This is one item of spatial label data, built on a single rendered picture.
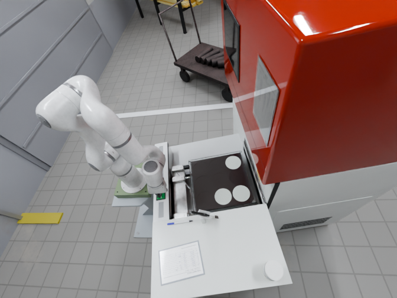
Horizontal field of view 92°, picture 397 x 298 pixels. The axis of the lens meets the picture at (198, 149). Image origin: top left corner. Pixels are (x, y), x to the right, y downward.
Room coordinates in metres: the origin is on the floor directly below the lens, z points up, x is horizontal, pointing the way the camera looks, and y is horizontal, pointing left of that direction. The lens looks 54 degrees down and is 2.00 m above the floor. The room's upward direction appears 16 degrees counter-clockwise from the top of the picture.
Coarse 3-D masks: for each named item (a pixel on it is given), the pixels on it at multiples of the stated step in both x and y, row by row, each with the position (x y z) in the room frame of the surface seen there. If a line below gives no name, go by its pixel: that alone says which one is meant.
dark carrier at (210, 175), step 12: (228, 156) 0.67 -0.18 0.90; (240, 156) 0.64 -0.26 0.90; (192, 168) 0.66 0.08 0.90; (204, 168) 0.63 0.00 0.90; (216, 168) 0.61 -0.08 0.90; (228, 168) 0.58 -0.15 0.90; (240, 168) 0.56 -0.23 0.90; (204, 180) 0.55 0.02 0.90; (216, 180) 0.52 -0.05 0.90; (228, 180) 0.50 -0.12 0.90; (240, 180) 0.48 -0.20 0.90; (204, 192) 0.47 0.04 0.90; (204, 204) 0.40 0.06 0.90; (216, 204) 0.38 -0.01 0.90; (228, 204) 0.36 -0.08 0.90; (240, 204) 0.34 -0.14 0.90
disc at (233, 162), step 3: (231, 156) 0.66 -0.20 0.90; (234, 156) 0.66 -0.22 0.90; (228, 159) 0.65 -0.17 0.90; (231, 159) 0.64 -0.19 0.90; (234, 159) 0.63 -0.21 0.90; (237, 159) 0.63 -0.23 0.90; (228, 162) 0.63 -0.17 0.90; (231, 162) 0.62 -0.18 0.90; (234, 162) 0.61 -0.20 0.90; (237, 162) 0.61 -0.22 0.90; (240, 162) 0.60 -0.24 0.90; (228, 165) 0.60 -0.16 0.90; (231, 165) 0.60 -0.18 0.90; (234, 165) 0.59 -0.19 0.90; (237, 165) 0.58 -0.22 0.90; (231, 168) 0.58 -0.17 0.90; (234, 168) 0.57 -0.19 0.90
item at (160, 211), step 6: (156, 144) 0.90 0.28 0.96; (162, 144) 0.88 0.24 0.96; (162, 150) 0.83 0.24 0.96; (162, 174) 0.64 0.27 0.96; (156, 198) 0.49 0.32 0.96; (168, 198) 0.47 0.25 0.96; (156, 204) 0.46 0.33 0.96; (162, 204) 0.45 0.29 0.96; (168, 204) 0.43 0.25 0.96; (156, 210) 0.42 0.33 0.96; (162, 210) 0.41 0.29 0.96; (168, 210) 0.40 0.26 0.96; (156, 216) 0.38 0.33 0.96; (162, 216) 0.38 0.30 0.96; (168, 216) 0.36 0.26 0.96
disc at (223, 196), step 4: (216, 192) 0.45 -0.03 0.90; (220, 192) 0.44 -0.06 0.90; (224, 192) 0.43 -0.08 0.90; (228, 192) 0.43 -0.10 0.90; (216, 196) 0.42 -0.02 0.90; (220, 196) 0.42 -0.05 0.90; (224, 196) 0.41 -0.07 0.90; (228, 196) 0.40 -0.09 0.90; (216, 200) 0.40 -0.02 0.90; (220, 200) 0.39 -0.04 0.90; (224, 200) 0.38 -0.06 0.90; (228, 200) 0.38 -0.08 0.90; (220, 204) 0.37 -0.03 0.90; (224, 204) 0.36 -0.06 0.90
